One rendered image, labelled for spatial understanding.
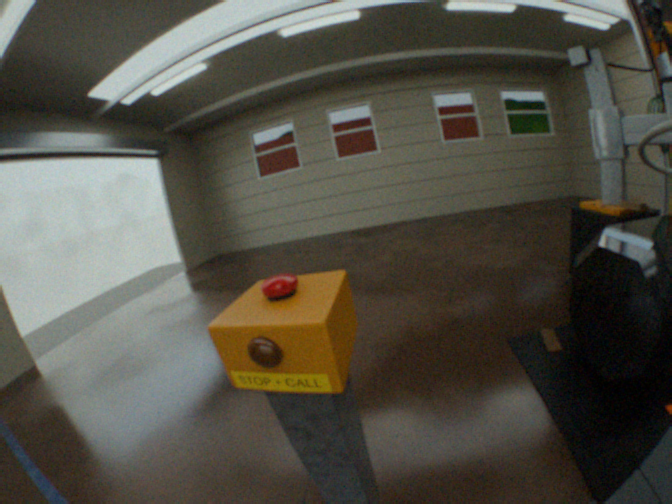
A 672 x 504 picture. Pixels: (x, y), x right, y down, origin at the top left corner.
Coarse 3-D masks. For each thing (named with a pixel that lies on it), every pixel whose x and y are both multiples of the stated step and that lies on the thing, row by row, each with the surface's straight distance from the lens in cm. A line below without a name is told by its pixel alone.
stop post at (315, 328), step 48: (336, 288) 25; (240, 336) 23; (288, 336) 21; (336, 336) 22; (240, 384) 28; (288, 384) 25; (336, 384) 23; (288, 432) 35; (336, 432) 33; (336, 480) 45
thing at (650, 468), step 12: (660, 444) 94; (648, 456) 100; (660, 456) 96; (648, 468) 100; (660, 468) 97; (636, 480) 106; (648, 480) 102; (660, 480) 99; (624, 492) 112; (636, 492) 108; (648, 492) 104; (660, 492) 101
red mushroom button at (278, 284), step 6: (276, 276) 26; (282, 276) 26; (288, 276) 25; (294, 276) 26; (264, 282) 26; (270, 282) 25; (276, 282) 25; (282, 282) 25; (288, 282) 25; (294, 282) 25; (264, 288) 25; (270, 288) 25; (276, 288) 24; (282, 288) 24; (288, 288) 24; (294, 288) 25; (264, 294) 25; (270, 294) 25; (276, 294) 25; (282, 294) 25
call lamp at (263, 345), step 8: (248, 344) 23; (256, 344) 22; (264, 344) 22; (272, 344) 22; (248, 352) 23; (256, 352) 22; (264, 352) 22; (272, 352) 22; (280, 352) 22; (256, 360) 23; (264, 360) 22; (272, 360) 22; (280, 360) 22
